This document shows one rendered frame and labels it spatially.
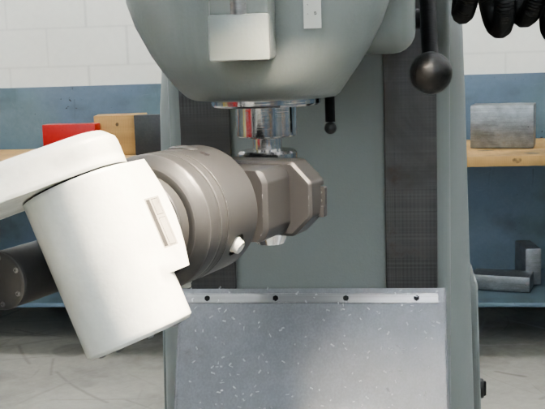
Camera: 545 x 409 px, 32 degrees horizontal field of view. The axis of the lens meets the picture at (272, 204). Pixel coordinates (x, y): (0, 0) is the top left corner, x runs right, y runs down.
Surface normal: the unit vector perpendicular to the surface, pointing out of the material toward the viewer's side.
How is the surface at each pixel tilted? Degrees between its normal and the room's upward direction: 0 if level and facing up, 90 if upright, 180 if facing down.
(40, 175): 72
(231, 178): 57
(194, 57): 104
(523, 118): 90
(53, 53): 90
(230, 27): 90
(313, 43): 99
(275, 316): 63
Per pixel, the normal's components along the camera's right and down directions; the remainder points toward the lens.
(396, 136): -0.11, 0.16
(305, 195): -0.43, 0.15
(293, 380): -0.13, -0.31
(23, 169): 0.34, -0.18
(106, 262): 0.11, -0.09
